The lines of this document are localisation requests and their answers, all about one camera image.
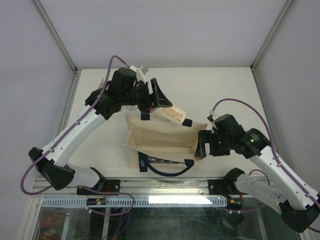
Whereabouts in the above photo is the aluminium front rail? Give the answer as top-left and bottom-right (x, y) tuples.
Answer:
(32, 177), (283, 200)

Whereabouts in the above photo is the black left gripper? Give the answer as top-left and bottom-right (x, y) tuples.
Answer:
(120, 78), (172, 114)

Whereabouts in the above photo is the beige bottle with round cap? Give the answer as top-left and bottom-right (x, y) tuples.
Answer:
(151, 105), (186, 125)

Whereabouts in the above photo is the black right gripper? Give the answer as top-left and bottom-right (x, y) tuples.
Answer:
(194, 129), (232, 157)

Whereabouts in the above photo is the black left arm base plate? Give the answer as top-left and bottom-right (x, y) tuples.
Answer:
(76, 179), (121, 196)

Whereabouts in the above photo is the white slotted cable duct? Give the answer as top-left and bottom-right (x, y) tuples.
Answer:
(42, 195), (227, 208)

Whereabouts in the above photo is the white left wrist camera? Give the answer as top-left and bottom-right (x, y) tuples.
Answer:
(129, 65), (149, 83)

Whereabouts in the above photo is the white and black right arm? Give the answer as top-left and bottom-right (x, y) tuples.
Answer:
(195, 114), (320, 233)

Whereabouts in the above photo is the cream canvas tote bag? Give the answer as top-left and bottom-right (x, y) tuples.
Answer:
(124, 113), (207, 172)

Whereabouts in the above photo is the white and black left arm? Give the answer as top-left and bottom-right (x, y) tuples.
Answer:
(28, 66), (173, 195)

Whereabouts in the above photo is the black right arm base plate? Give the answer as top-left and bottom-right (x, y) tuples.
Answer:
(207, 179), (239, 197)

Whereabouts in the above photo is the clear bottle with white cap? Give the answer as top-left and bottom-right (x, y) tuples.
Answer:
(126, 105), (138, 111)

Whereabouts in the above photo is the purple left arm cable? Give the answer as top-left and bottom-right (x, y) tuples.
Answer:
(19, 55), (137, 216)

